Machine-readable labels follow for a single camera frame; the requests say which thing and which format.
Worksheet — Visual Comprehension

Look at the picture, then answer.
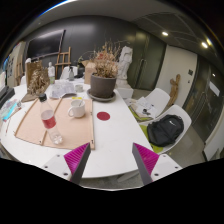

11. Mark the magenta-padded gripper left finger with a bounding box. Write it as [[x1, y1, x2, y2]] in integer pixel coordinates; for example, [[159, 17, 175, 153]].
[[41, 142, 92, 185]]

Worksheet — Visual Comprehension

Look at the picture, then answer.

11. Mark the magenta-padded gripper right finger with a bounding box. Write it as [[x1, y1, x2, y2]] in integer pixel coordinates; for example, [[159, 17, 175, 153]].
[[131, 142, 183, 186]]

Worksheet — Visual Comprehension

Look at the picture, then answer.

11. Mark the clear bottle with red label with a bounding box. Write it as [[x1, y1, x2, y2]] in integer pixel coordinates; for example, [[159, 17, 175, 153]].
[[37, 93, 64, 146]]

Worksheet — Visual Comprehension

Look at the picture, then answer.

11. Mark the beige canvas board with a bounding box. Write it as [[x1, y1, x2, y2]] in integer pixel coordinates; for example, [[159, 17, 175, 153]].
[[14, 96, 96, 151]]

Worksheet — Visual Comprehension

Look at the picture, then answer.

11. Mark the black backpack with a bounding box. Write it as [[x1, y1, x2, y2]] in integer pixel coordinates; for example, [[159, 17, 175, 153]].
[[146, 114, 185, 148]]

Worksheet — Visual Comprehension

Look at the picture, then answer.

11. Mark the white mug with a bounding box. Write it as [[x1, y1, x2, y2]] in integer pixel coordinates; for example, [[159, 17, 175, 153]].
[[67, 98, 87, 119]]

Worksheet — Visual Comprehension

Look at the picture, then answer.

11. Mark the flat round red coaster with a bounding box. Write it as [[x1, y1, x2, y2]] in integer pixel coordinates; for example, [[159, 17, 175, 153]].
[[96, 111, 111, 122]]

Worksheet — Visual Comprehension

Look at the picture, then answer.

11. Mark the stack of papers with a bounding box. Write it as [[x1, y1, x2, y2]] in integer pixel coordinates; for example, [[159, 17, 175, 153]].
[[131, 96, 158, 118]]

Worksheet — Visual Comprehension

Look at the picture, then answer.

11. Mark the white chair with green cushion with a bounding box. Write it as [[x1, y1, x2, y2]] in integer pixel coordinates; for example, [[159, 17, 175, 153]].
[[139, 104, 193, 154], [128, 87, 171, 123]]

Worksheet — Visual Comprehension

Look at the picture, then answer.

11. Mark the grey plant saucer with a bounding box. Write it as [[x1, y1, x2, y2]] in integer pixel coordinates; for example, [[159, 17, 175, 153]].
[[86, 88, 117, 103]]

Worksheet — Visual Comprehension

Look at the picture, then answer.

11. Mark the folded newspaper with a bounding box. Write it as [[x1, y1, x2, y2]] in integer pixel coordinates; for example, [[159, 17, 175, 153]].
[[49, 80, 78, 100]]

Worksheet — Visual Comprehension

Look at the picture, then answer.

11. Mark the wooden figure sculpture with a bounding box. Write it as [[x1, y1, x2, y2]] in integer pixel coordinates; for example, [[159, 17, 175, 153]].
[[167, 73, 181, 108]]

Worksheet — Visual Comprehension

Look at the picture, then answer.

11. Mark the dried plant in grey pot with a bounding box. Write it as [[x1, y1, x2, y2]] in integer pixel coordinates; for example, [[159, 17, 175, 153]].
[[89, 41, 123, 100]]

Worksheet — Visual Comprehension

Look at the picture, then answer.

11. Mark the dark spray bottle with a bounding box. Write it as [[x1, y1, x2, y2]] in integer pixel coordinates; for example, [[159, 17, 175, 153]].
[[68, 66, 75, 82]]

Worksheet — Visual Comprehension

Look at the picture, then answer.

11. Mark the brown carved wooden sculpture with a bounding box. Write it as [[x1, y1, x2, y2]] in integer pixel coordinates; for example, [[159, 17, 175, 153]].
[[21, 60, 51, 103]]

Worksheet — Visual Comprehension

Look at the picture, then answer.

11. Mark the plain white chair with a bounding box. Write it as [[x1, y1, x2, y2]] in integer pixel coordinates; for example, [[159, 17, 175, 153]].
[[59, 65, 79, 81]]

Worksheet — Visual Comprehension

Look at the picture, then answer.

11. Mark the cardboard box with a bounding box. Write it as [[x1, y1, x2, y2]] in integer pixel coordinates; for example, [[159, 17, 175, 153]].
[[81, 59, 98, 85]]

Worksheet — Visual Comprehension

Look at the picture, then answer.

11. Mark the small white figurine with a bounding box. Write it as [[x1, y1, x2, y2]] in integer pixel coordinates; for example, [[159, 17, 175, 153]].
[[47, 61, 56, 78]]

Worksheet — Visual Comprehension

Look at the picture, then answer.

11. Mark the black case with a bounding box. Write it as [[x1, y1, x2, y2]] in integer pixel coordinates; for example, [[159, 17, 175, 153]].
[[0, 85, 16, 109]]

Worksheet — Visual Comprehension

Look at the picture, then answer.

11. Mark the tall white plaster statue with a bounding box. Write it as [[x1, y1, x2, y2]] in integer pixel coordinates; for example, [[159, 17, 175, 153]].
[[115, 45, 134, 99]]

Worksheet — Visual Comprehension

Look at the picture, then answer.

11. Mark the wooden easel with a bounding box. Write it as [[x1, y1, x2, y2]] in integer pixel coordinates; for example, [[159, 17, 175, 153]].
[[54, 46, 73, 79]]

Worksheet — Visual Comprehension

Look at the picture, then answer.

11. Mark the beige panel with pictures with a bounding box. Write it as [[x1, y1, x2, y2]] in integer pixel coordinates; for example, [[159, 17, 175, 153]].
[[6, 41, 27, 88]]

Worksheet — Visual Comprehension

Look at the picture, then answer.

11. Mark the black wall screen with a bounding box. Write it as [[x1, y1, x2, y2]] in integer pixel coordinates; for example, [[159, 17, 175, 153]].
[[26, 29, 66, 61]]

